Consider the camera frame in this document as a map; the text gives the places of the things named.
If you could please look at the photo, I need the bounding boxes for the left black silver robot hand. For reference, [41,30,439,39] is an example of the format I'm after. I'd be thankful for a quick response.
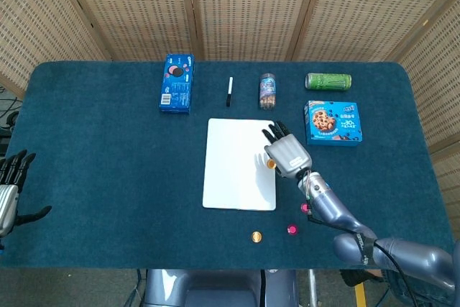
[0,149,53,239]

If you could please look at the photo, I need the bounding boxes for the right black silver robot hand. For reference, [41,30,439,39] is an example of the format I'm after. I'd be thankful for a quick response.
[261,121,313,180]

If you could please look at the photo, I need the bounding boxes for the white magnetic board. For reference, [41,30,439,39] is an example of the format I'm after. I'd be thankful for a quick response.
[202,117,277,212]

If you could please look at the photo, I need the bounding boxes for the light blue cookie box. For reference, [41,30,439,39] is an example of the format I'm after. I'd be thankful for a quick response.
[304,101,363,147]

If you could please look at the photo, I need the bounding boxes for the clear snack jar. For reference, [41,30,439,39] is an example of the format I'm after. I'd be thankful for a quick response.
[258,73,278,110]

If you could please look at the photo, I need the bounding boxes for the green drink can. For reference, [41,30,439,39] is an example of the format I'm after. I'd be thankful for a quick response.
[305,73,352,91]

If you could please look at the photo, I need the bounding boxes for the dark blue table cloth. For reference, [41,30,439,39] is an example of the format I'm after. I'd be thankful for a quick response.
[0,61,457,270]

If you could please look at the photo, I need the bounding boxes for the dark blue Oreo box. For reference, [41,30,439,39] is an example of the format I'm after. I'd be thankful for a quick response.
[158,53,196,115]

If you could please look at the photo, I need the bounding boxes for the metal table leg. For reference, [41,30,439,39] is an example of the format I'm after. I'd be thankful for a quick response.
[308,269,319,307]

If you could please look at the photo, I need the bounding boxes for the dark blue denim cloth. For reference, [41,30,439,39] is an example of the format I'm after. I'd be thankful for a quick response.
[339,269,410,307]

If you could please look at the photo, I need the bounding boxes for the blue-grey robot torso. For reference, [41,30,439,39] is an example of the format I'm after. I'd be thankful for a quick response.
[142,269,299,307]

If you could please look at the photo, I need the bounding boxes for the woven bamboo folding screen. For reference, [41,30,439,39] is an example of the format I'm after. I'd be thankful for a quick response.
[0,0,460,236]

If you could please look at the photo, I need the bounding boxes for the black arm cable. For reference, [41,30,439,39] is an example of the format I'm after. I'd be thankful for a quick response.
[307,209,423,307]

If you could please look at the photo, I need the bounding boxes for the black floor cables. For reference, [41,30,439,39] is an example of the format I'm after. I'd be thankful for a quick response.
[0,86,21,157]

